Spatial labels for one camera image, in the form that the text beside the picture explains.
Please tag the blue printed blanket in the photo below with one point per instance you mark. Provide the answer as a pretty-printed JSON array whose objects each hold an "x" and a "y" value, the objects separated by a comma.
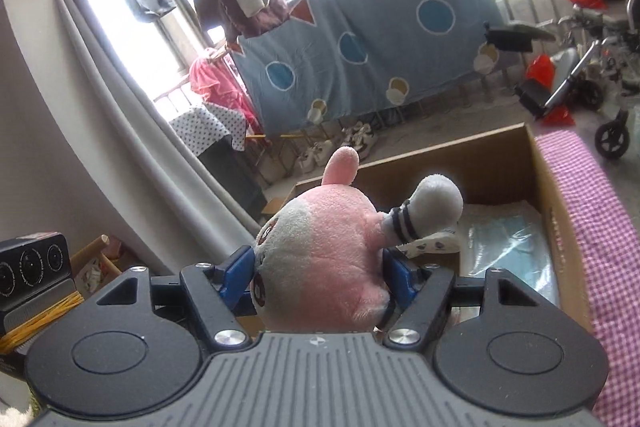
[{"x": 390, "y": 47}]

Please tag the purple checkered tablecloth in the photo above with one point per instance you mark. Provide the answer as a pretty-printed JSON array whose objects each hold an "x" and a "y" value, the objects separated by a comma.
[{"x": 600, "y": 232}]

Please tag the black padded armrest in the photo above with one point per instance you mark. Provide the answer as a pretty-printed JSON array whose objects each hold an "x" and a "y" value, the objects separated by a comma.
[{"x": 515, "y": 36}]

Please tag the pink plush toy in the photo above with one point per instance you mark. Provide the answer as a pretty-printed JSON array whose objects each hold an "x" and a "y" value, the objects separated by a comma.
[{"x": 330, "y": 257}]

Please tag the blue face mask pack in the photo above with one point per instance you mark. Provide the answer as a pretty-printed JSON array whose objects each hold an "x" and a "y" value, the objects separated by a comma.
[{"x": 505, "y": 247}]

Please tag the black cabinet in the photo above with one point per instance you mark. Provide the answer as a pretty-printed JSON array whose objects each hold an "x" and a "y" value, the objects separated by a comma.
[{"x": 235, "y": 182}]

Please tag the white dark sneaker pair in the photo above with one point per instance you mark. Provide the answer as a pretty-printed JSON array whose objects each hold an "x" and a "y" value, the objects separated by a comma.
[{"x": 362, "y": 134}]

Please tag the brown cardboard box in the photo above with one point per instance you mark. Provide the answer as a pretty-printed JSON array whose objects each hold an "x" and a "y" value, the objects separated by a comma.
[{"x": 490, "y": 167}]

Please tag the grey curtain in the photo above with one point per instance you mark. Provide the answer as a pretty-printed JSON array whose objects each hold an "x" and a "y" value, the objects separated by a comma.
[{"x": 125, "y": 117}]

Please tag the small carton with clutter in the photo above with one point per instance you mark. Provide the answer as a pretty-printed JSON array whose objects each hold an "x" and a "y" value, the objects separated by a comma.
[{"x": 100, "y": 274}]

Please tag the white polka-dot cloth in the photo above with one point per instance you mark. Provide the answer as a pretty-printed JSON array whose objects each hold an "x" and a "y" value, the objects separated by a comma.
[{"x": 205, "y": 124}]

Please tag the small wooden stool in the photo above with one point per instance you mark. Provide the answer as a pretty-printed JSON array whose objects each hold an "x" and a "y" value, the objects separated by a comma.
[{"x": 277, "y": 209}]

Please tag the small red plastic bag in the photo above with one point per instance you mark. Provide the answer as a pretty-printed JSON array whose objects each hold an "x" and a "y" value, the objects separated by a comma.
[{"x": 545, "y": 77}]

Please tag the pink garment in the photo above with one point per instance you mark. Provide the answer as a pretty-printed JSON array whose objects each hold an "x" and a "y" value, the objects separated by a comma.
[{"x": 220, "y": 87}]

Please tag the dark grey hanging bag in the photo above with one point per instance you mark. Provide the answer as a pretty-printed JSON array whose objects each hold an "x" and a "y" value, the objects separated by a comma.
[{"x": 150, "y": 2}]

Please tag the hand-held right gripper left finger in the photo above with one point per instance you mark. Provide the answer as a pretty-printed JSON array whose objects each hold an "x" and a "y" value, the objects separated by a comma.
[{"x": 237, "y": 269}]

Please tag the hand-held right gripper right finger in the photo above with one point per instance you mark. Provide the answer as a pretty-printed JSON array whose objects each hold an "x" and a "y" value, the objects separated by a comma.
[{"x": 402, "y": 279}]

